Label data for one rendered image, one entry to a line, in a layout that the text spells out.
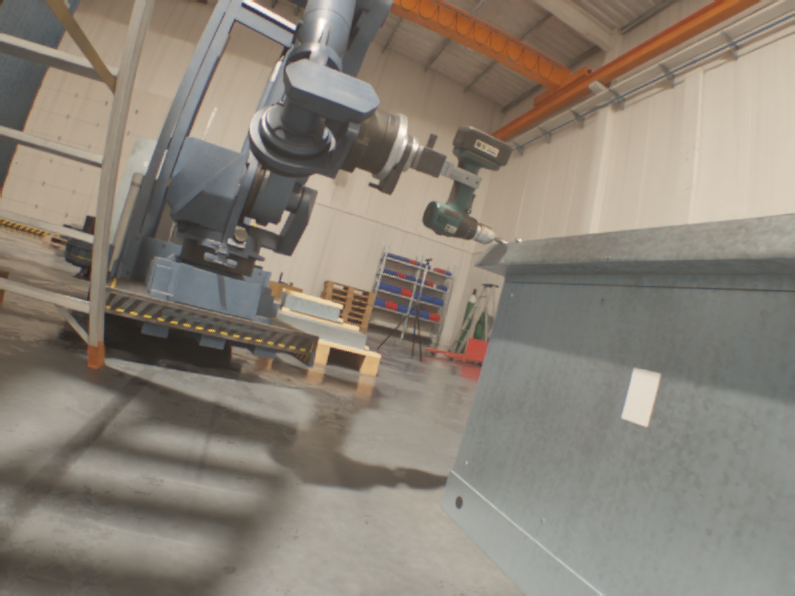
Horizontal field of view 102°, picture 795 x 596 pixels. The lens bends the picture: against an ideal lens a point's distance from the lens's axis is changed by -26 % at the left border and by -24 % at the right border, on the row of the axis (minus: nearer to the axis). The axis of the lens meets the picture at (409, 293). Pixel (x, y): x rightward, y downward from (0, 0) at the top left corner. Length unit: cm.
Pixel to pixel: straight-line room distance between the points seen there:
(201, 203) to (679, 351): 164
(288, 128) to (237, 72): 1185
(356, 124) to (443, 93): 1277
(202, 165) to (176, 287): 50
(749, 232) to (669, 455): 31
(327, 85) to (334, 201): 1076
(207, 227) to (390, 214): 1014
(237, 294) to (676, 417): 160
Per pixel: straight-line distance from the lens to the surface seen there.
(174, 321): 166
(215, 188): 176
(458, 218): 89
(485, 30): 1008
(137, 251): 245
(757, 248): 56
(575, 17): 1011
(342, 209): 1145
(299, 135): 82
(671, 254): 62
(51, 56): 132
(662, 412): 65
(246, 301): 183
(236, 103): 1224
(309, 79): 77
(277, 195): 175
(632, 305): 72
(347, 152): 78
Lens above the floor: 43
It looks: 4 degrees up
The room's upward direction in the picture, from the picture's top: 15 degrees clockwise
